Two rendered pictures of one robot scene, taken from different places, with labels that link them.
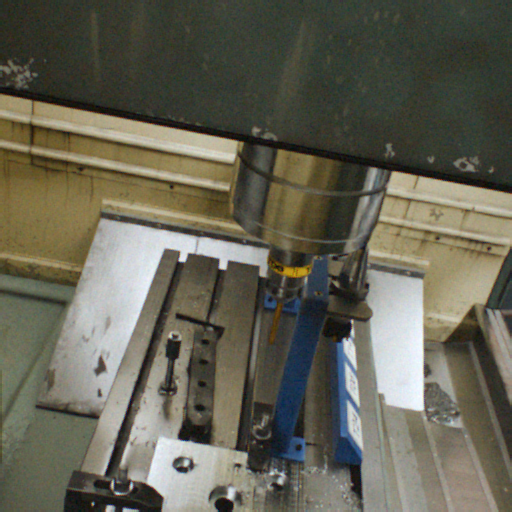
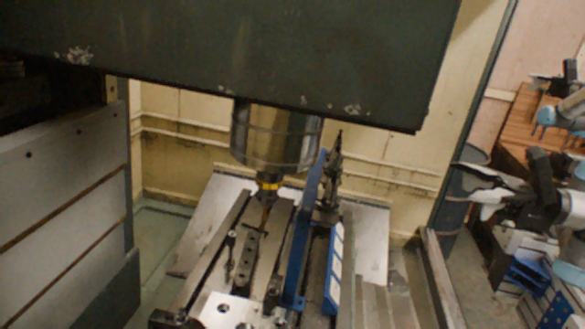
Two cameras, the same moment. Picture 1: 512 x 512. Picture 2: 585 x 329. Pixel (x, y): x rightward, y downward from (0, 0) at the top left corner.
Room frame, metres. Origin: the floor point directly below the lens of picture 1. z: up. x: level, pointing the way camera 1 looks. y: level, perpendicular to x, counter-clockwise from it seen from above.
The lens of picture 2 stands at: (0.10, -0.14, 1.72)
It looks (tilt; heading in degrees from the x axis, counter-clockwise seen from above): 25 degrees down; 6
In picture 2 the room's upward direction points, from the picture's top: 10 degrees clockwise
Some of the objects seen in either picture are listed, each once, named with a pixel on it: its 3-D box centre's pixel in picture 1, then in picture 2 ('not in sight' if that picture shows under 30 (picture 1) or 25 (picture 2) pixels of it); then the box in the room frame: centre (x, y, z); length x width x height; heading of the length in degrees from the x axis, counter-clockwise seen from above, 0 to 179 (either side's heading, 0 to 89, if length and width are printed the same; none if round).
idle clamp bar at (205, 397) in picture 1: (200, 386); (247, 263); (0.99, 0.06, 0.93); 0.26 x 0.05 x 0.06; 7
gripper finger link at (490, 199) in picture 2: not in sight; (487, 206); (0.74, -0.44, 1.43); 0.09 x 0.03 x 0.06; 128
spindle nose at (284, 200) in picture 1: (311, 168); (277, 122); (0.68, -0.04, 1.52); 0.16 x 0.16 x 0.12
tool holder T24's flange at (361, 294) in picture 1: (348, 288); (327, 206); (0.96, -0.15, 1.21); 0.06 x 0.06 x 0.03
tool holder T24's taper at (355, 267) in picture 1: (356, 264); (330, 192); (0.96, -0.15, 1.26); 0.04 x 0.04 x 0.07
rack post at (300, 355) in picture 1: (293, 383); (294, 263); (0.91, -0.10, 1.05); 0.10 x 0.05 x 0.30; 92
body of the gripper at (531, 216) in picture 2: not in sight; (524, 203); (0.80, -0.52, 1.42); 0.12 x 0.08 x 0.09; 92
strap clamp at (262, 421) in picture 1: (257, 446); (271, 300); (0.83, -0.06, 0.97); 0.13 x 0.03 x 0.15; 2
